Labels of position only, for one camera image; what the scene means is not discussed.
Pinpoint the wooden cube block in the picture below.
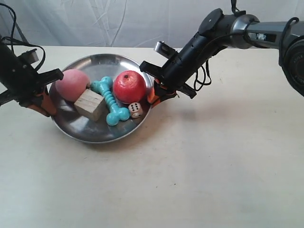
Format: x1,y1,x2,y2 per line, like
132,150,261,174
74,89,105,121

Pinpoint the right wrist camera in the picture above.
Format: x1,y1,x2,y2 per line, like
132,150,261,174
154,41,178,59

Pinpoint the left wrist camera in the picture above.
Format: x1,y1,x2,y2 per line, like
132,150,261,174
18,48,39,65

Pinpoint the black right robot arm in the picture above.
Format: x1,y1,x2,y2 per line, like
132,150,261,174
140,9,304,105

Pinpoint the white die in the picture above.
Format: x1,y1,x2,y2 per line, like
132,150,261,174
128,102,143,119

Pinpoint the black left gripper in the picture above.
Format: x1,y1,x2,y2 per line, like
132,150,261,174
0,42,64,117

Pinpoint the round metal plate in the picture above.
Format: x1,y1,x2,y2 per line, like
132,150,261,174
49,53,152,144

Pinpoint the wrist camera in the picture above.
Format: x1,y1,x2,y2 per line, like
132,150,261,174
154,41,178,59
18,48,39,65

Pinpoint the turquoise toy bone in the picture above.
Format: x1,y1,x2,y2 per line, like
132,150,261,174
90,76,130,126

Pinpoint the red toy apple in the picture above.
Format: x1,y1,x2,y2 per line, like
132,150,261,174
113,70,146,104

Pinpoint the pink toy peach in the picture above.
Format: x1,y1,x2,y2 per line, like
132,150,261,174
55,69,90,102

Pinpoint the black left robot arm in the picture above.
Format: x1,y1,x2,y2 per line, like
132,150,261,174
0,42,64,117

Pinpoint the grey backdrop cloth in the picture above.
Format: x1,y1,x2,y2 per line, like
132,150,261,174
0,0,304,49

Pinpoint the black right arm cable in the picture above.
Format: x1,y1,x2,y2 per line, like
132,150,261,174
193,0,300,92

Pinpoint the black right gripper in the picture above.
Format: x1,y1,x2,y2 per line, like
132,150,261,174
140,33,215,107

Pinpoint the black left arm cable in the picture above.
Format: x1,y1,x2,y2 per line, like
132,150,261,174
0,0,46,72

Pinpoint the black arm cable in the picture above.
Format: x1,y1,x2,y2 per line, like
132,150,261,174
193,0,300,92
0,0,46,72

